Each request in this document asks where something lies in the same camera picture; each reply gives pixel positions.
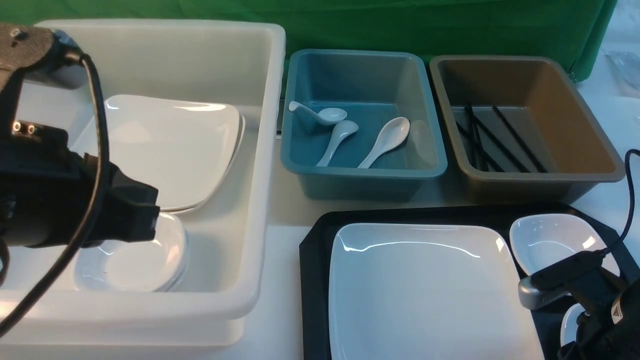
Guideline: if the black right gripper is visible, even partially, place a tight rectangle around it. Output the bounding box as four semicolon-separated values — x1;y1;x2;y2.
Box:
557;268;640;360

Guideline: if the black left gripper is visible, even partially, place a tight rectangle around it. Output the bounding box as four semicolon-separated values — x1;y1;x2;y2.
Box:
0;120;160;249

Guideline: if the white tray bowl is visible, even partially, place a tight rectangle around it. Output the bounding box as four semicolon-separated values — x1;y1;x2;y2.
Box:
509;213;606;276
560;303;585;347

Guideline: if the large white square plate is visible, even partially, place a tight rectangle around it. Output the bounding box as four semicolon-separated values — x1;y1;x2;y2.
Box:
328;223;544;360

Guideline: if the top stacked white plate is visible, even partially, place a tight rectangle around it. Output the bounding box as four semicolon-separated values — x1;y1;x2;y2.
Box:
104;95;245;213

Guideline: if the stacked white plate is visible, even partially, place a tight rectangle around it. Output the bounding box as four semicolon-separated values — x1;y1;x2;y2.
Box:
160;114;246;215
104;95;245;213

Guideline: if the lower stacked white plate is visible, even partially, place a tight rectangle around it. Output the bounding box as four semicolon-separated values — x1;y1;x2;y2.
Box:
160;114;246;215

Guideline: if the top stacked white bowl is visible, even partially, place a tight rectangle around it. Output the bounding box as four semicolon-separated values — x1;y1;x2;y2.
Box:
73;213;186;292

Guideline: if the stacked white bowl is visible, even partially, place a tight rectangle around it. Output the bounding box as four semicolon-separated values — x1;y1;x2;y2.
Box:
157;230;192;292
73;213;186;292

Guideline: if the lower stacked white bowl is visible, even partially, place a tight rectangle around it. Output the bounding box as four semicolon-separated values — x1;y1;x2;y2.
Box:
157;230;192;292

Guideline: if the brown plastic bin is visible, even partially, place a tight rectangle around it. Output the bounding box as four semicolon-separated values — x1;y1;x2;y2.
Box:
429;55;625;204

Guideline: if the large white plastic tub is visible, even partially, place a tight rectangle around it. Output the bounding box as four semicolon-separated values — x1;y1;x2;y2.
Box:
1;19;286;347

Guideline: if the clear plastic bag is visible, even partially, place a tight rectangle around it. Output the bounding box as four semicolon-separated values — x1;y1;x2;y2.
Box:
603;47;640;99

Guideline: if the black serving tray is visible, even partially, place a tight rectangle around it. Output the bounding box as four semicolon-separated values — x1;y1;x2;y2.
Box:
299;202;618;360

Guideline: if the small white spoon in bin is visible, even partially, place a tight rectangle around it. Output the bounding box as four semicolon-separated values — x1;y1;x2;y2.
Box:
288;101;348;126

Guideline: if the long white spoon in bin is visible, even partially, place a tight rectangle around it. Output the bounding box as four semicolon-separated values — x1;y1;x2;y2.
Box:
358;117;410;169

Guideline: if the green backdrop cloth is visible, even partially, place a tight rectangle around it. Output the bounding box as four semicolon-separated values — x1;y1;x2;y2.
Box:
0;0;617;81

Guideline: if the teal plastic bin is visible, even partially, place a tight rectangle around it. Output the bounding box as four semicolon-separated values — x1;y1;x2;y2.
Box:
280;48;448;202

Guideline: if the black right camera cable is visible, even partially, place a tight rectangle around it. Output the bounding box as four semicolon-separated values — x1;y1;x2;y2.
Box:
597;149;640;257

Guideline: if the black camera cable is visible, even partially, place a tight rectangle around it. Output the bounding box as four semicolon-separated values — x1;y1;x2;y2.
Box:
0;50;111;337
597;149;640;257

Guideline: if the black left camera cable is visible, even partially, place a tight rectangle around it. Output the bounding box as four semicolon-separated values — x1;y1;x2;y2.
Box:
0;50;111;337

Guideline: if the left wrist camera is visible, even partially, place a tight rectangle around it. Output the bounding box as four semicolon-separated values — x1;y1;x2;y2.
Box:
0;22;88;141

